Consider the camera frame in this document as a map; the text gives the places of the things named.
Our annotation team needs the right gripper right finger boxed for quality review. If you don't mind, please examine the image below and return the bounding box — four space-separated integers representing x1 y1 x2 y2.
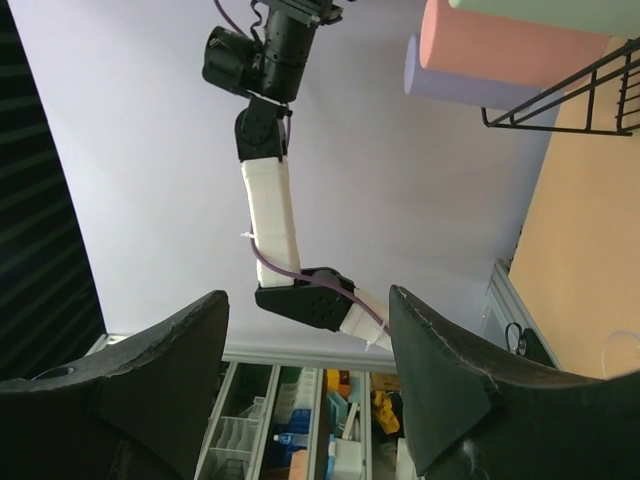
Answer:
389 286 639 479

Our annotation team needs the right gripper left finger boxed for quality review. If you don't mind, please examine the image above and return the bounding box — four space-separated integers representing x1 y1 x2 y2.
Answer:
1 290 229 479

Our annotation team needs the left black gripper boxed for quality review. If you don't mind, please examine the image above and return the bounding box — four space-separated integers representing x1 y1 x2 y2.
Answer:
269 0 344 25

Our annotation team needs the tall purple cup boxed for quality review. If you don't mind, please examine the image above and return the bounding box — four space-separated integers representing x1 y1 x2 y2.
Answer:
404 34 542 111

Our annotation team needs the tall pink cup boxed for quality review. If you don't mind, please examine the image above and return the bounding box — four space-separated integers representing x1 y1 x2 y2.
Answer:
419 1 609 89

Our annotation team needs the tall green cup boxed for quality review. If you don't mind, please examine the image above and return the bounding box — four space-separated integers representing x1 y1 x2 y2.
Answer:
449 0 639 39

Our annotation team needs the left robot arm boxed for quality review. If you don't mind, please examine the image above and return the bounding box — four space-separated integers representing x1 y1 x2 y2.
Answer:
202 1 392 350

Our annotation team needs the storage shelf with bins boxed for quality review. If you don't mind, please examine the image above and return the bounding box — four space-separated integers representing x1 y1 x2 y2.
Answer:
195 362 418 479

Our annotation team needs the clear glass cup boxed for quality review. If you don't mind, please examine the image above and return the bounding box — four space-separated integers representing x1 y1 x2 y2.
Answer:
601 330 639 379

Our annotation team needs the aluminium mounting rail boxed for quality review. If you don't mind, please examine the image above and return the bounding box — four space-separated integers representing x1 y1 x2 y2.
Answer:
480 260 562 369

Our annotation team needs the black wire dish rack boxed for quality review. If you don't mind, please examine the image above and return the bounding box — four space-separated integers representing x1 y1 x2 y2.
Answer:
480 39 639 137

